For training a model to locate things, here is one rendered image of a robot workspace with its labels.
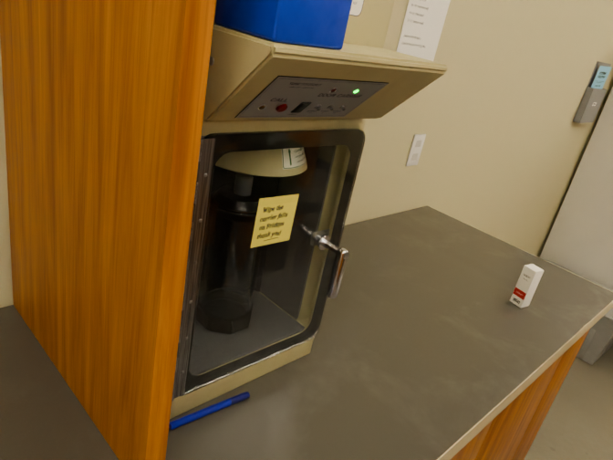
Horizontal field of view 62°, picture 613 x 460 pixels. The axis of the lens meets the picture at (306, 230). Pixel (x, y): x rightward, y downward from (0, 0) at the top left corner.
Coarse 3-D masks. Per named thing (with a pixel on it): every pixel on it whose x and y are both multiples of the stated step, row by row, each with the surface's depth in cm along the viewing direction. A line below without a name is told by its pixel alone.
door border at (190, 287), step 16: (208, 144) 60; (208, 160) 60; (208, 176) 62; (208, 192) 63; (192, 240) 64; (192, 256) 65; (192, 272) 66; (192, 288) 68; (192, 304) 69; (192, 320) 70; (176, 384) 74
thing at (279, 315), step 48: (240, 144) 63; (288, 144) 69; (336, 144) 76; (240, 192) 66; (288, 192) 73; (336, 192) 81; (240, 240) 70; (288, 240) 78; (336, 240) 86; (240, 288) 74; (288, 288) 83; (192, 336) 72; (240, 336) 79; (288, 336) 89; (192, 384) 76
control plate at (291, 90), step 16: (288, 80) 54; (304, 80) 55; (320, 80) 57; (336, 80) 58; (352, 80) 60; (256, 96) 55; (272, 96) 56; (288, 96) 58; (304, 96) 59; (320, 96) 61; (336, 96) 63; (352, 96) 65; (368, 96) 67; (240, 112) 57; (256, 112) 59; (272, 112) 60; (288, 112) 62; (304, 112) 64; (320, 112) 66; (336, 112) 68
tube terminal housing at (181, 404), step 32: (384, 0) 72; (352, 32) 70; (384, 32) 75; (224, 128) 62; (256, 128) 65; (288, 128) 69; (320, 128) 74; (352, 128) 79; (288, 352) 93; (224, 384) 84
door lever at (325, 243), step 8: (320, 240) 83; (328, 240) 84; (320, 248) 84; (328, 248) 83; (336, 248) 82; (344, 248) 81; (336, 256) 82; (344, 256) 81; (336, 264) 82; (344, 264) 82; (336, 272) 82; (336, 280) 82; (328, 288) 84; (336, 288) 83; (328, 296) 84; (336, 296) 84
